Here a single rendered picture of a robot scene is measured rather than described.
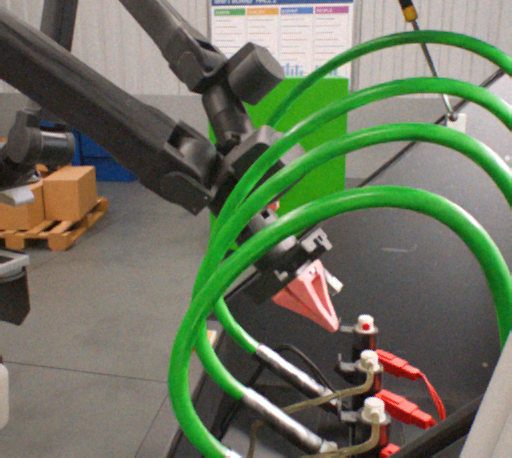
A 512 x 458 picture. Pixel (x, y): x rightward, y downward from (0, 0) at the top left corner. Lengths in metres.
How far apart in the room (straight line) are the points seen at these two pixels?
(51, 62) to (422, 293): 0.67
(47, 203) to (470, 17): 4.98
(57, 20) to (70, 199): 3.70
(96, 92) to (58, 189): 4.20
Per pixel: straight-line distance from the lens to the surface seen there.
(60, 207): 4.82
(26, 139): 1.12
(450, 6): 7.10
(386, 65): 7.00
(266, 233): 0.35
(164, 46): 0.89
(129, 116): 0.60
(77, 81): 0.60
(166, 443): 0.73
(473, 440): 0.28
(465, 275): 0.98
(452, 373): 1.05
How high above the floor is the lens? 1.39
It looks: 14 degrees down
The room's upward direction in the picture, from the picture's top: straight up
